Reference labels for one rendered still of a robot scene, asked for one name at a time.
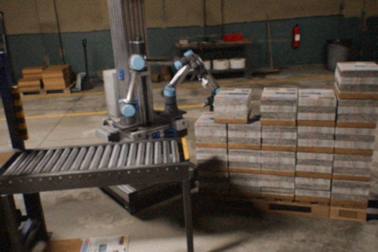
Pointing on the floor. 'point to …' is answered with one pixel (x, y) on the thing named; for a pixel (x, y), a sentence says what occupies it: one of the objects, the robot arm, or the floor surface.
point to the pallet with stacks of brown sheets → (46, 80)
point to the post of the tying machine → (7, 98)
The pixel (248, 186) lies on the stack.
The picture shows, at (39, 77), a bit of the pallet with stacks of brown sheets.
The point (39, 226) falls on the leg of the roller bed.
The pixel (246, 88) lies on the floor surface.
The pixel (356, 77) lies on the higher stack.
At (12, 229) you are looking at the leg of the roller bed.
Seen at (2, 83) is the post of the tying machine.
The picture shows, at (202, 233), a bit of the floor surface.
